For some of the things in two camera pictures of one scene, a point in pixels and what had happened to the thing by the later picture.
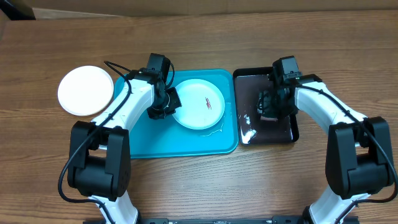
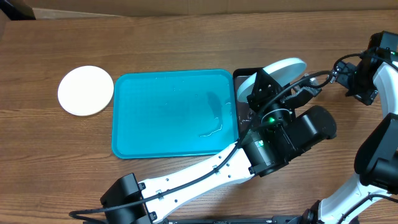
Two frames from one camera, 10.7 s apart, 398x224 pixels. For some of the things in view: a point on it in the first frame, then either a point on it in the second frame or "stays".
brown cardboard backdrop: (55, 9) stays
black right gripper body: (268, 104) -> (344, 78)
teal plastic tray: (167, 137) stays
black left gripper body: (165, 106) -> (265, 100)
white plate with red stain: (85, 90) stays
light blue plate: (202, 102) -> (283, 71)
